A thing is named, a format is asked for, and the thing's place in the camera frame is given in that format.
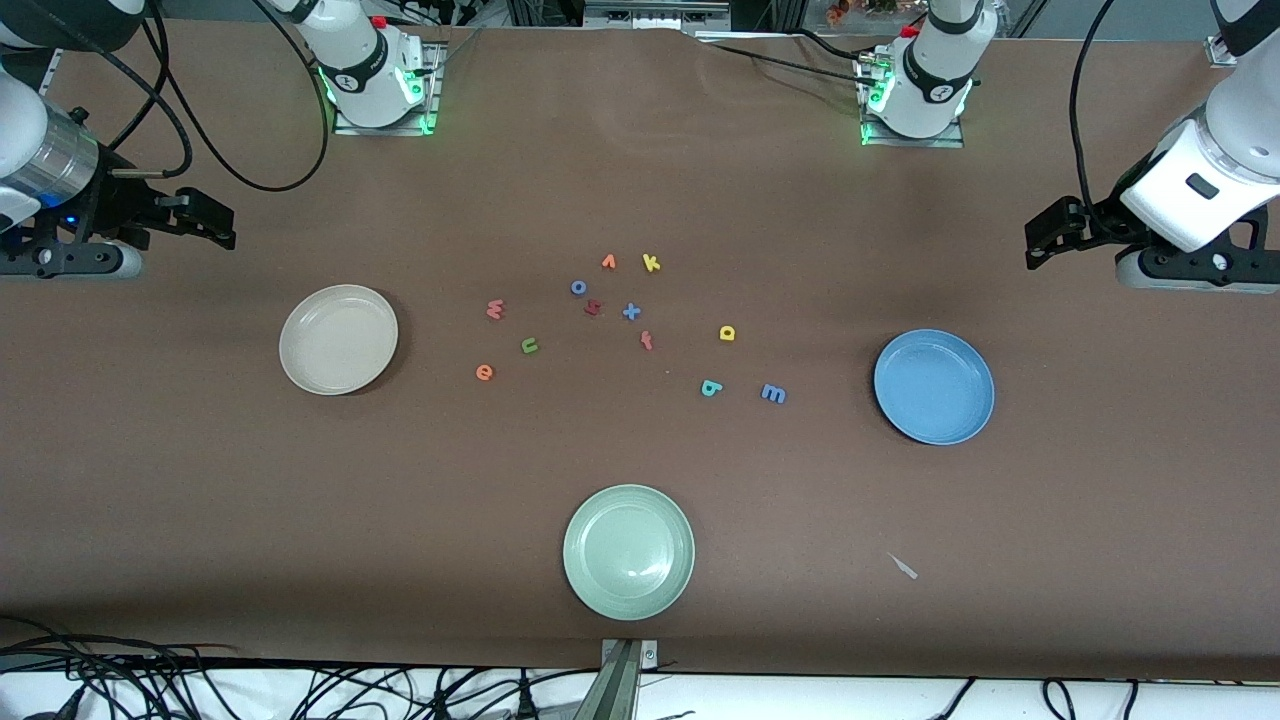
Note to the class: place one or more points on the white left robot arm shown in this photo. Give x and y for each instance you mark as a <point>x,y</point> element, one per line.
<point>935,80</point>

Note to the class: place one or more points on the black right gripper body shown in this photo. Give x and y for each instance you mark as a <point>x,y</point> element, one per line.
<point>118,205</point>

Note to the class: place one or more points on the metal camera stand bracket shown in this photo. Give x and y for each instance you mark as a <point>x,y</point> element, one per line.
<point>625,690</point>

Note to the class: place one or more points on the blue plate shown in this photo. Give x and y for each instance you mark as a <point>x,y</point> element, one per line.
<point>934,387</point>

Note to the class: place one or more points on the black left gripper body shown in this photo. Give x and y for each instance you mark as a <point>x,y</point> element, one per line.
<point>1093,225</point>

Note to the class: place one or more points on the grey metal box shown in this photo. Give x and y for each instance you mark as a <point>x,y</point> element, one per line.
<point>650,15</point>

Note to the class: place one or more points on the orange background objects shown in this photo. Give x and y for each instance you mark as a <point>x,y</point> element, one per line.
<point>838,12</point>

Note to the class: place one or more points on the black metal frame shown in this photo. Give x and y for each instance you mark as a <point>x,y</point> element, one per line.
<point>545,12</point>

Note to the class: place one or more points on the aluminium table frame rail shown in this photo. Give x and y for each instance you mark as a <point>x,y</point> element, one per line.
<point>52,65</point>
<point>1218,50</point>

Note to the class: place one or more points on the blue letter m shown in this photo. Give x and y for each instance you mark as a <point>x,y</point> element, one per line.
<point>773,394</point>

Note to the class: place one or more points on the small white paper scrap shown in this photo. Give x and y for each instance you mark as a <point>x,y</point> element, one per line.
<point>905,568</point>

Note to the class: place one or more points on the green plate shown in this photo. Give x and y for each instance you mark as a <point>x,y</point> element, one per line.
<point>628,552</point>

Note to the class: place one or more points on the brown table cover mat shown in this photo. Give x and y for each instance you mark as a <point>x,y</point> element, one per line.
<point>200,500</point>

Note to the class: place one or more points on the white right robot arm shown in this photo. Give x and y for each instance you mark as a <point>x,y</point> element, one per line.
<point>365,70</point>

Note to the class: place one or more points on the beige brown plate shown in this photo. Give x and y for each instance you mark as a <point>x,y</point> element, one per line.
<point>338,340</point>

